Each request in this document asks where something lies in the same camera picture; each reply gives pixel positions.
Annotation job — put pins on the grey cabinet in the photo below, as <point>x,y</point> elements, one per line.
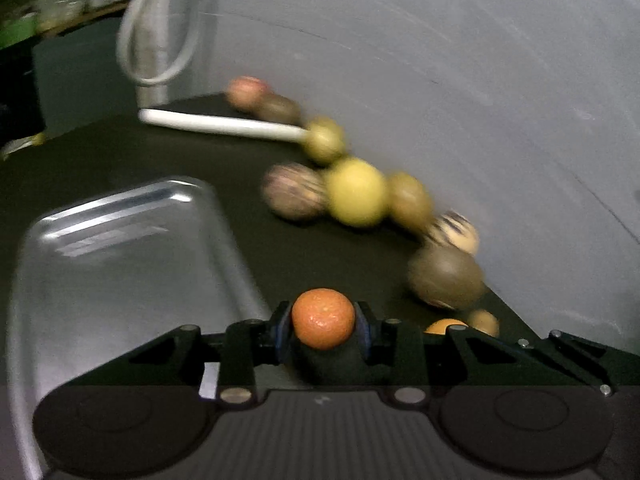
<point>79,80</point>

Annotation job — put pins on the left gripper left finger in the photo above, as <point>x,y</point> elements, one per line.
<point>261,342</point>

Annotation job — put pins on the white tube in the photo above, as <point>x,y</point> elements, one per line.
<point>229,126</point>

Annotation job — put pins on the brown kiwi fruit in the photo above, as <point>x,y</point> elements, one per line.
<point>275,108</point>

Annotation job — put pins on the silver metal tray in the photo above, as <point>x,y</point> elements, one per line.
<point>101,278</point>

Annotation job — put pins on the olive green round fruit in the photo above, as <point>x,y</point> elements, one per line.
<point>410,204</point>

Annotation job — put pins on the small green yellow fruit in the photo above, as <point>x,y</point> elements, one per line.
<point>324,142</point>

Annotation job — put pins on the large yellow lemon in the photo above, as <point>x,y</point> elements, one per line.
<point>357,192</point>

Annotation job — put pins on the cream striped pepino melon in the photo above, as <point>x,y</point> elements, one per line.
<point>452,229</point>

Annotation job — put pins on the orange tangerine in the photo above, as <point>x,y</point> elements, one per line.
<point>439,327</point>
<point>323,318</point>

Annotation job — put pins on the large brown oval fruit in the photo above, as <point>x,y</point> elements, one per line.
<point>446,277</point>

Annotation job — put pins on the small tan round fruit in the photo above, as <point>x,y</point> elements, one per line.
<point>485,322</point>

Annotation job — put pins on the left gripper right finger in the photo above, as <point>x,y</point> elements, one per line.
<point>391,342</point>

